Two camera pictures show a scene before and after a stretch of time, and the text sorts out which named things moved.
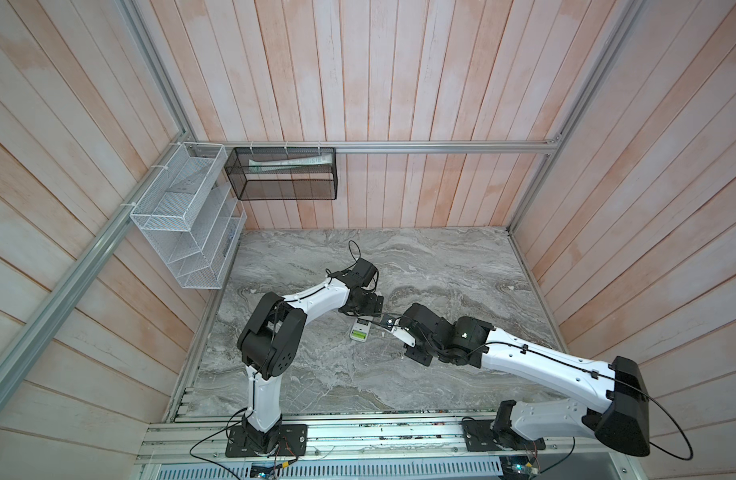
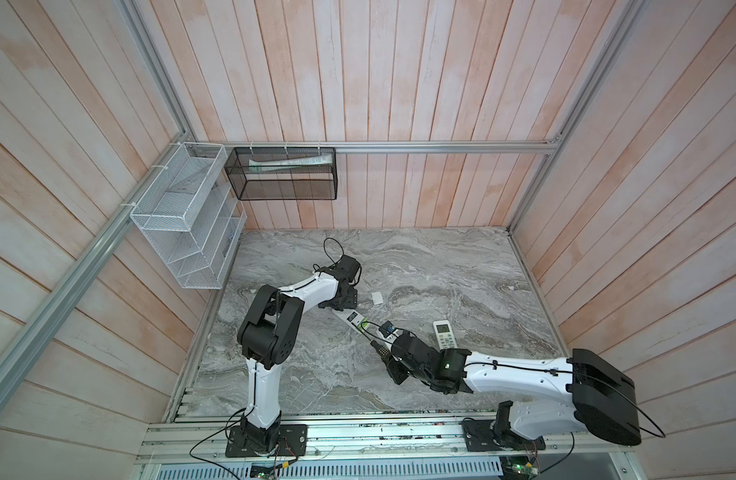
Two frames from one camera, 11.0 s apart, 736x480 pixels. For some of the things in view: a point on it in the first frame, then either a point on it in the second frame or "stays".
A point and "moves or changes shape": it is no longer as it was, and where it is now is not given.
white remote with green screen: [360, 331] moves or changes shape
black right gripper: [414, 355] -> [393, 371]
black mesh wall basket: [283, 173] stays
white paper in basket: [277, 164] stays
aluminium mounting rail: [552, 440] stays
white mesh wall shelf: [192, 222] stays
